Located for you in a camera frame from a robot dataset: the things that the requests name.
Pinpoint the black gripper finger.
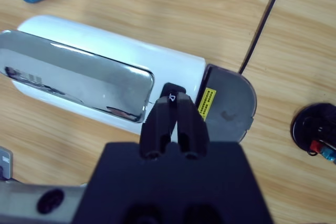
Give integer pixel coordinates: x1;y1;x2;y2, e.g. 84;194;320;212
176;91;209;161
139;93;179;159

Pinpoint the white coffee machine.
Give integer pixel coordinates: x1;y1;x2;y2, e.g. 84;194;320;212
0;14;207;137

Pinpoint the red coffee capsule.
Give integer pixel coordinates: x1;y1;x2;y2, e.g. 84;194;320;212
309;140;322;154

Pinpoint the blue coffee capsule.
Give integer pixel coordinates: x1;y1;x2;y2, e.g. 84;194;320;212
320;146;336;162

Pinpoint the clear water tank dark lid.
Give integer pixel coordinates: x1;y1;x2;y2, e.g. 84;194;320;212
194;63;257;143

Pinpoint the black capsule holder with rods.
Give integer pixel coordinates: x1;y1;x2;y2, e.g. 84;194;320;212
290;102;336;156

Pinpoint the black power cable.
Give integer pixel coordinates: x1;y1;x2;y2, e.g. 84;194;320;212
237;0;288;75

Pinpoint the arm grey base plate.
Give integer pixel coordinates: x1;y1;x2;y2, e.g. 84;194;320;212
0;147;13;180

